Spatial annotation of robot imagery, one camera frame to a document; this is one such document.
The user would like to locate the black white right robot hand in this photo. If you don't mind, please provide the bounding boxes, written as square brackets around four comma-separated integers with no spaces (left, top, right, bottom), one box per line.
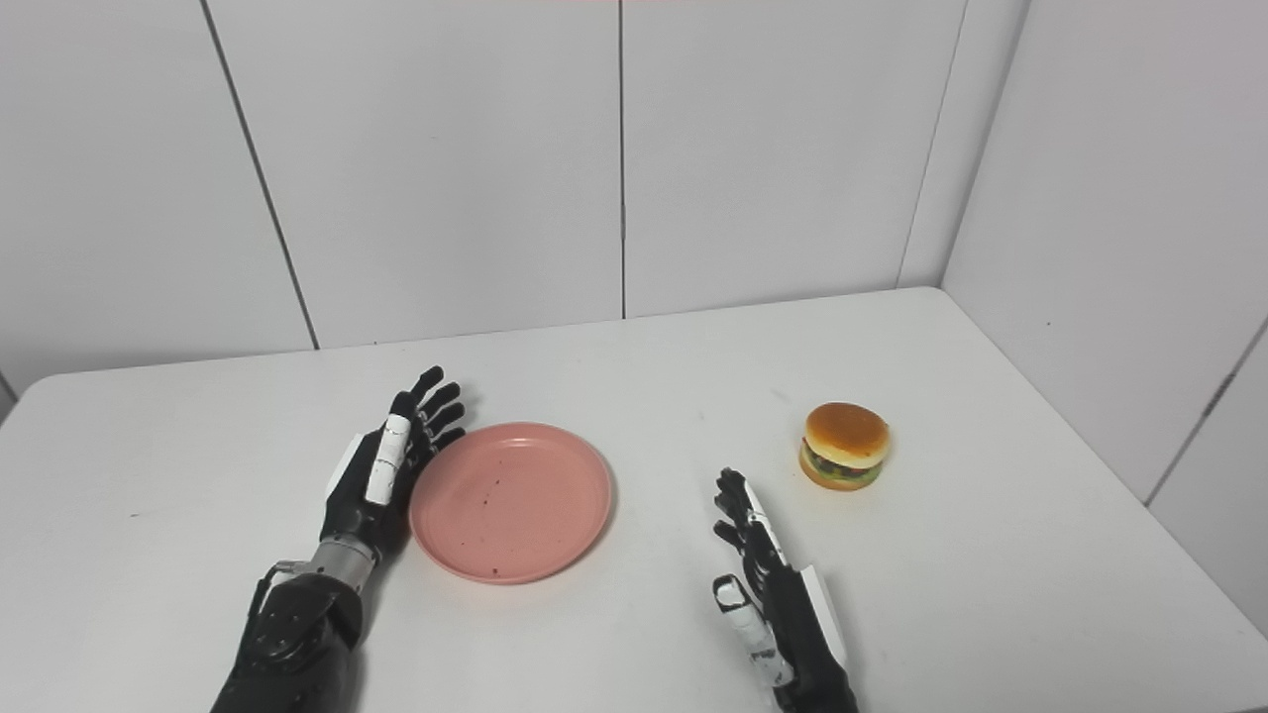
[710,467,862,713]

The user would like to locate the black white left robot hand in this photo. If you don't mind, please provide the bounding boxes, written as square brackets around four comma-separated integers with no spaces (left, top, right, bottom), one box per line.
[318,366,468,567]

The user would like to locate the pink round plate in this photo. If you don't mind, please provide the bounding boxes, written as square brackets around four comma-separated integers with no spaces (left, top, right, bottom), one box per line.
[408,422,614,586]

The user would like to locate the toy hamburger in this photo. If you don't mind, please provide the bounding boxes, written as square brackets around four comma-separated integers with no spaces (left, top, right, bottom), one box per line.
[797,401,892,493]

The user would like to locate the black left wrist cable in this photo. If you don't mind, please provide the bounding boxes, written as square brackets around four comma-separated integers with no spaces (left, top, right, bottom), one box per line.
[246,560,310,640]

